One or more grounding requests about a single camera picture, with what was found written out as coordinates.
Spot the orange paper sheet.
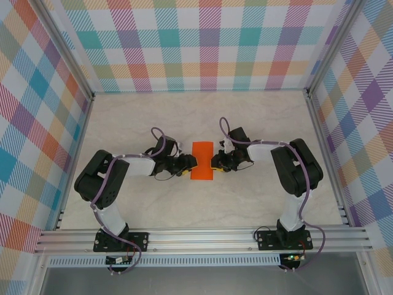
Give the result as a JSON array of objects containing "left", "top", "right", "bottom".
[{"left": 189, "top": 141, "right": 215, "bottom": 181}]

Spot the small left circuit board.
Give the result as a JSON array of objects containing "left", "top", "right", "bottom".
[{"left": 104, "top": 256, "right": 134, "bottom": 266}]

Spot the thin black right gripper cable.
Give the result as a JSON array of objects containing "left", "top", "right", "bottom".
[{"left": 235, "top": 159, "right": 255, "bottom": 172}]

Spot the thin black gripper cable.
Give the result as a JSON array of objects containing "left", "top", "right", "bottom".
[
  {"left": 235, "top": 159, "right": 255, "bottom": 172},
  {"left": 153, "top": 171, "right": 182, "bottom": 183}
]

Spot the thin black left gripper cable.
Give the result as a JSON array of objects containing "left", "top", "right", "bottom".
[{"left": 153, "top": 171, "right": 182, "bottom": 183}]

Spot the long aluminium mounting rail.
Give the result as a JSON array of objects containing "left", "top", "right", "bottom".
[{"left": 34, "top": 225, "right": 374, "bottom": 255}]

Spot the thin black loop cable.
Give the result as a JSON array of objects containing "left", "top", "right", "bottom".
[{"left": 254, "top": 226, "right": 273, "bottom": 242}]

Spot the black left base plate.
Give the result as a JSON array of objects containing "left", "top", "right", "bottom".
[{"left": 93, "top": 231, "right": 150, "bottom": 253}]

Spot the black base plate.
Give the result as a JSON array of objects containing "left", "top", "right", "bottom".
[
  {"left": 93, "top": 231, "right": 150, "bottom": 253},
  {"left": 255, "top": 230, "right": 314, "bottom": 251}
]

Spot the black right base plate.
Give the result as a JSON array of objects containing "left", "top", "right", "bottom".
[{"left": 255, "top": 230, "right": 314, "bottom": 251}]

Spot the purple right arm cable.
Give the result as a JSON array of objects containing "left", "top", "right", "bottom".
[{"left": 218, "top": 116, "right": 327, "bottom": 273}]

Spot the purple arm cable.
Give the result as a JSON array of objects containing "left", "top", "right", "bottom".
[
  {"left": 218, "top": 116, "right": 327, "bottom": 273},
  {"left": 90, "top": 127, "right": 178, "bottom": 275}
]

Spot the slotted grey cable duct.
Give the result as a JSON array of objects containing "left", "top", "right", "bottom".
[{"left": 48, "top": 254, "right": 282, "bottom": 268}]

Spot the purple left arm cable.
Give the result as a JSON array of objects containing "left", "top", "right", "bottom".
[{"left": 90, "top": 127, "right": 178, "bottom": 275}]

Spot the aluminium side rail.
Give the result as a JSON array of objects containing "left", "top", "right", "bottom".
[
  {"left": 53, "top": 95, "right": 95, "bottom": 232},
  {"left": 305, "top": 92, "right": 351, "bottom": 227}
]

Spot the aluminium frame post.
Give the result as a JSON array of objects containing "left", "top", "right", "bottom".
[
  {"left": 303, "top": 0, "right": 368, "bottom": 100},
  {"left": 31, "top": 0, "right": 96, "bottom": 103}
]

